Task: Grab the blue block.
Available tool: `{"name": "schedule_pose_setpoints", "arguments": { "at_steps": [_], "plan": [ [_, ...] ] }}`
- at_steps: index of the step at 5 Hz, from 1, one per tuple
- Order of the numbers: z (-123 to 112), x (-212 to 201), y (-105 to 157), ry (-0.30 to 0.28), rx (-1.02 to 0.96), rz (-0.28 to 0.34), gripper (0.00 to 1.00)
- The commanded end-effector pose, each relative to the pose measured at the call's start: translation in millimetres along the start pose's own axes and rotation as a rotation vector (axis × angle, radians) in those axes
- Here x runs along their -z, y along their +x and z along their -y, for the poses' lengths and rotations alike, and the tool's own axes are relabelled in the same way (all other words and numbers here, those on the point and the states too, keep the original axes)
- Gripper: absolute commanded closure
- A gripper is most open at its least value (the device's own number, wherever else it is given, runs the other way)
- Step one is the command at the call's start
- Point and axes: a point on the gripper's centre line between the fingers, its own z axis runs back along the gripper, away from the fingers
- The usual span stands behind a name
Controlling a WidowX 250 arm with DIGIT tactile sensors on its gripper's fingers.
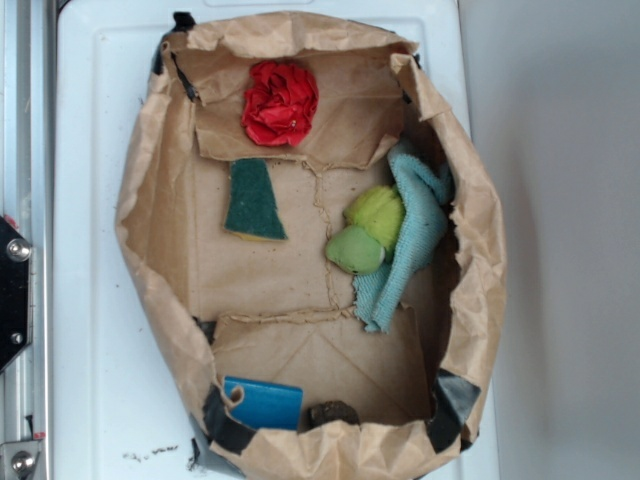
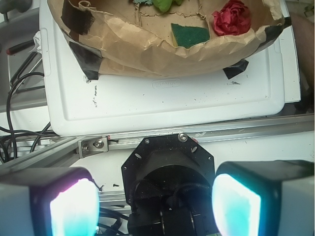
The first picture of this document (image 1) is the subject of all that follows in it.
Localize green plush toy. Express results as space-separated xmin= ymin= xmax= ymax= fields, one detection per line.
xmin=325 ymin=185 xmax=406 ymax=275

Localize brown paper bag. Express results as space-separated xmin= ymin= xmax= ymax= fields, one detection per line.
xmin=116 ymin=11 xmax=507 ymax=479

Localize green scouring sponge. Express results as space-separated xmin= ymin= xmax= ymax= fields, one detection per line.
xmin=224 ymin=158 xmax=288 ymax=241

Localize aluminium frame rail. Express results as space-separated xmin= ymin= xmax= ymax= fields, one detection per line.
xmin=1 ymin=1 xmax=58 ymax=479

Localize red crumpled cloth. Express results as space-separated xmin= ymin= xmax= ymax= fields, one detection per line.
xmin=241 ymin=61 xmax=319 ymax=147

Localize black metal bracket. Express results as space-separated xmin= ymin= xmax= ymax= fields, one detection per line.
xmin=0 ymin=217 xmax=33 ymax=374

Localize blue block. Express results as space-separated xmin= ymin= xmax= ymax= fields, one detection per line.
xmin=223 ymin=376 xmax=303 ymax=431

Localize dark brown rock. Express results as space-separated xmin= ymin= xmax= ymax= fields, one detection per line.
xmin=308 ymin=400 xmax=360 ymax=428

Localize white plastic tray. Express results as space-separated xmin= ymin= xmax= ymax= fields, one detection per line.
xmin=47 ymin=1 xmax=469 ymax=479

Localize light blue towel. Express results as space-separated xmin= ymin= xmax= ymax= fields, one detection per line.
xmin=353 ymin=140 xmax=454 ymax=333

